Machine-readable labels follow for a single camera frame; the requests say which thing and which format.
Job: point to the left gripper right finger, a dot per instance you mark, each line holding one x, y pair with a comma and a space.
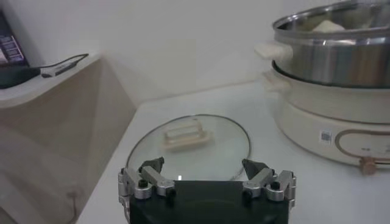
262, 179

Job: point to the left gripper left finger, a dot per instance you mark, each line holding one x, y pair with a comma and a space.
155, 178

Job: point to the round glass pot lid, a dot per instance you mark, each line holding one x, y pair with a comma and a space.
213, 158

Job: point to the stainless steel steamer basket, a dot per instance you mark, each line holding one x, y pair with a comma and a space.
335, 61

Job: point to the cream electric cooker base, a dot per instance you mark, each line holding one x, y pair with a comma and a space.
310, 121

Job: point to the white side table with mouse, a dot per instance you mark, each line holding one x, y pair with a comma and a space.
61, 121

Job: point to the small grey usb dongle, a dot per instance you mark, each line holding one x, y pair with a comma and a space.
58, 69

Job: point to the black computer mouse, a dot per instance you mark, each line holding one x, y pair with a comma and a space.
16, 76

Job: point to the black laptop with dark screen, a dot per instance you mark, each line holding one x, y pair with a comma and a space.
10, 45

